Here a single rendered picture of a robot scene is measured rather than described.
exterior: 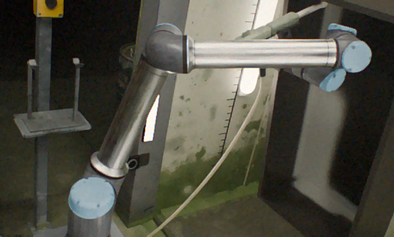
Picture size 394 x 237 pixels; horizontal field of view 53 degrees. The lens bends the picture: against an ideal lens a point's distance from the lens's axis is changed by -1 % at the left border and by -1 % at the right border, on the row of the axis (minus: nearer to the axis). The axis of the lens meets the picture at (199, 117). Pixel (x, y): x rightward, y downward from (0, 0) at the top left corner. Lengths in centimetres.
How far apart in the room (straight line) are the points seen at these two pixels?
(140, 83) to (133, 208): 134
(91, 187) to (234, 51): 68
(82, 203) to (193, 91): 116
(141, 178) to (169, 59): 137
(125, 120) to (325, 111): 121
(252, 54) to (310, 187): 145
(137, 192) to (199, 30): 104
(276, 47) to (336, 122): 110
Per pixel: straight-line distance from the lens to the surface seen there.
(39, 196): 249
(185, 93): 231
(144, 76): 134
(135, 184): 245
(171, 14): 208
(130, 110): 139
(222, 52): 118
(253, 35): 154
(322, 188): 249
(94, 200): 139
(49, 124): 206
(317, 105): 228
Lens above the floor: 177
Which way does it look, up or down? 25 degrees down
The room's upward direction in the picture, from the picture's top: 12 degrees clockwise
